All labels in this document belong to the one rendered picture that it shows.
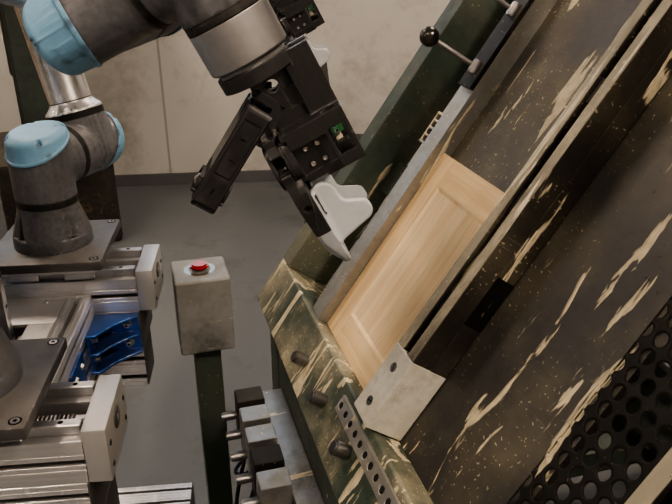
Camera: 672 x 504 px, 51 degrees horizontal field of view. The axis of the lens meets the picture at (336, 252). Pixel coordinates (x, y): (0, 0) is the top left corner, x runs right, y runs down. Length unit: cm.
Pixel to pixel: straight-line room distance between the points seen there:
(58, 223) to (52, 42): 83
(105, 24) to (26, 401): 57
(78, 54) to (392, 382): 66
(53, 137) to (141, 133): 360
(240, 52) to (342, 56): 428
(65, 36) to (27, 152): 78
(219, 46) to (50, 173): 86
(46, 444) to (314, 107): 63
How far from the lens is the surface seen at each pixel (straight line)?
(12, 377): 107
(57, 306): 147
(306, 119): 63
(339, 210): 66
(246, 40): 61
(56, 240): 145
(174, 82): 491
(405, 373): 106
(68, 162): 145
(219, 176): 65
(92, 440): 104
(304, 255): 161
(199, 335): 159
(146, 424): 268
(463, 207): 122
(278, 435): 138
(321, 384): 129
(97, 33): 64
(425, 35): 137
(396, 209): 136
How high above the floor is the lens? 161
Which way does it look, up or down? 24 degrees down
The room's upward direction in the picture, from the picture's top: straight up
